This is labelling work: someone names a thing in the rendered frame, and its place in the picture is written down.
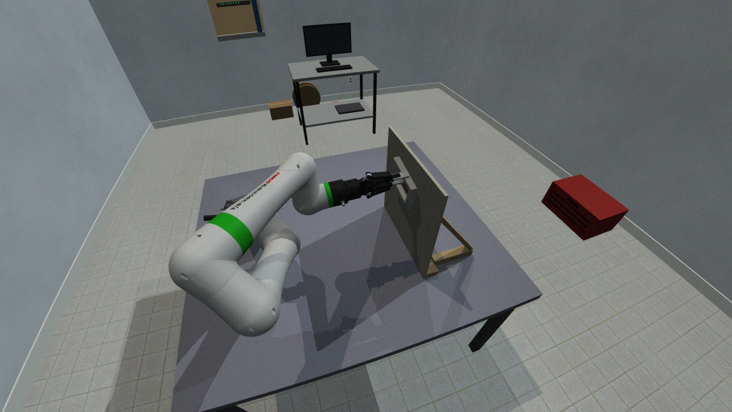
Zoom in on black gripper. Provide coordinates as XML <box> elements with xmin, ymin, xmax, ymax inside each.
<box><xmin>344</xmin><ymin>171</ymin><xmax>409</xmax><ymax>201</ymax></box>

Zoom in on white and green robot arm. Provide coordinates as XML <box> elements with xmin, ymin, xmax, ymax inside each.
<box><xmin>169</xmin><ymin>152</ymin><xmax>348</xmax><ymax>337</ymax></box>

